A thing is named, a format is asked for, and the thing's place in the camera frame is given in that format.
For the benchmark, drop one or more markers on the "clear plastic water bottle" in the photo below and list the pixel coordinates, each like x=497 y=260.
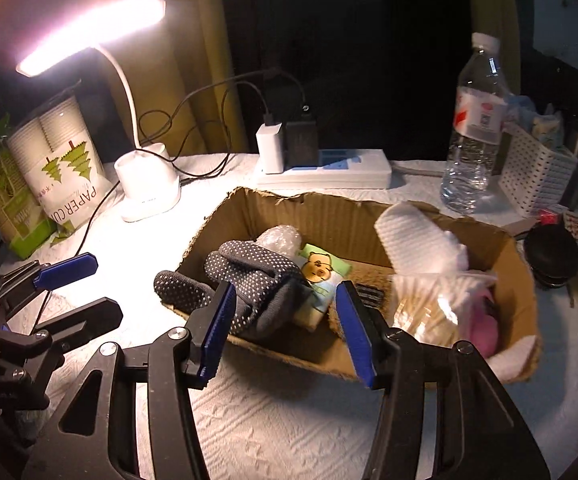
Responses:
x=480 y=108

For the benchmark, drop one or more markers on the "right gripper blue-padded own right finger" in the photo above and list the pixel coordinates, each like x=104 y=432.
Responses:
x=480 y=432

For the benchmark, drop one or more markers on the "brown cardboard box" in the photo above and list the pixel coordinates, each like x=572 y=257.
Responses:
x=343 y=225

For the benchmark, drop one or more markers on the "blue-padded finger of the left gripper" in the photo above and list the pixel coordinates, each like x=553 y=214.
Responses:
x=56 y=275

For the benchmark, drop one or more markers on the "brown scrubbing sponge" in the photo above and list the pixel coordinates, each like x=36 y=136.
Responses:
x=373 y=284

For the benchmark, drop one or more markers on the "white fluffy towel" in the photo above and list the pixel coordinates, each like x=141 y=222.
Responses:
x=493 y=251

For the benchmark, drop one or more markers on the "bubble wrap ball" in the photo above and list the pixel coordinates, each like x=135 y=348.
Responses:
x=284 y=239

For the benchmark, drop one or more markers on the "clear bag of sticks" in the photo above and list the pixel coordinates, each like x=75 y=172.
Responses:
x=437 y=309

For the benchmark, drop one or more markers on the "white perforated basket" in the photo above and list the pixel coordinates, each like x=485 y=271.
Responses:
x=534 y=177

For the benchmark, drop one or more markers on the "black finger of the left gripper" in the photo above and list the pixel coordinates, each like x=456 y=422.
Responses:
x=77 y=327

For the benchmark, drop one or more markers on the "paper cups package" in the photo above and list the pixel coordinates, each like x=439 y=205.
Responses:
x=60 y=164

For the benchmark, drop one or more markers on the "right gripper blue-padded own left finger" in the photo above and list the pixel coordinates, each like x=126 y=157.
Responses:
x=184 y=358

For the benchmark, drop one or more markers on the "yellow curtain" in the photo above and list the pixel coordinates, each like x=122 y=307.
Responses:
x=178 y=68

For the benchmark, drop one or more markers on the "black round zip case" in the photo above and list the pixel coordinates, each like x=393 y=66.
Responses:
x=552 y=254

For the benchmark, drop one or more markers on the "green bear tissue pack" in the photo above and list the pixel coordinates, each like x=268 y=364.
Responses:
x=324 y=272

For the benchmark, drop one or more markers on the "grey polka dot sock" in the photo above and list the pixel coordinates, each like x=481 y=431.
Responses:
x=270 y=287

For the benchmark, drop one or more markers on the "white charger plug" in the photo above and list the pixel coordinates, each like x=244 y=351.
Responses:
x=270 y=146

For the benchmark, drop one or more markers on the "white power strip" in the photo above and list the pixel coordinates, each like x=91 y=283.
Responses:
x=351 y=169

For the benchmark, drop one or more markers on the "pink plush item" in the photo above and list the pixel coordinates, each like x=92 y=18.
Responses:
x=482 y=326

